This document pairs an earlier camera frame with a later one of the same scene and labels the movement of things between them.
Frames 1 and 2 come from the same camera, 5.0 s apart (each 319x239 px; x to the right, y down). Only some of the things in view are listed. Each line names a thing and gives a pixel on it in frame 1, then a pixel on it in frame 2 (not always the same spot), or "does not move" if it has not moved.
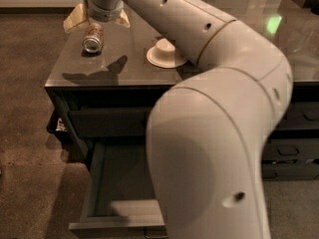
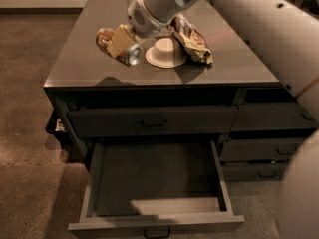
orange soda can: x=92 y=43 -> x=131 y=56
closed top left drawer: x=116 y=121 does not move
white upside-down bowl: x=164 y=55 does not move
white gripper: x=102 y=14 -> x=142 y=21
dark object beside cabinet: x=58 y=124 does not move
